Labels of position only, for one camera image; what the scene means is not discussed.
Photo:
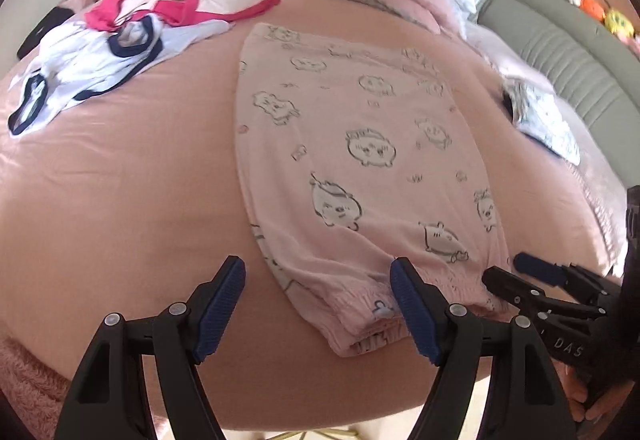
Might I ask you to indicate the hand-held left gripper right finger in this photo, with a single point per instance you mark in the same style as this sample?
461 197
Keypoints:
410 310

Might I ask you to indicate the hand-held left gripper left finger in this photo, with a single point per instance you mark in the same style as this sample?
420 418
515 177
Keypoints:
222 315

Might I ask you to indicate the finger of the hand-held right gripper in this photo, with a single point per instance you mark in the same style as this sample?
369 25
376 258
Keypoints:
510 285
537 265

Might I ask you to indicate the pink bear print pants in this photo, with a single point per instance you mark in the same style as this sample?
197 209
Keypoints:
360 180

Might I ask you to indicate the person's right hand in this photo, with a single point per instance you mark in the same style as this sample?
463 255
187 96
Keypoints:
580 400

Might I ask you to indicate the pale pink pillow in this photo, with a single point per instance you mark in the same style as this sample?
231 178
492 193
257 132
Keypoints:
595 180

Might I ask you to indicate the folded white blue printed garment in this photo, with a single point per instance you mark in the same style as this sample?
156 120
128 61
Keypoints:
545 120

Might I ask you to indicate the grey padded headboard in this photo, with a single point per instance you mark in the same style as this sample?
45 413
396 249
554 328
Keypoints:
560 50

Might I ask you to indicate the yellow plush toy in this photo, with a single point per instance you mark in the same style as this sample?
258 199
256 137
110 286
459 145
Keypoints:
619 22

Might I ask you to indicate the orange plush toy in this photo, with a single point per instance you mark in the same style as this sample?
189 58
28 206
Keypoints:
593 6

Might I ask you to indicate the white garment with navy trim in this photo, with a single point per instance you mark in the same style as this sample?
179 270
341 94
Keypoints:
85 65

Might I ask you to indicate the black flat object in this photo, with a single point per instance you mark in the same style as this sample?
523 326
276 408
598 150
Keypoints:
45 30

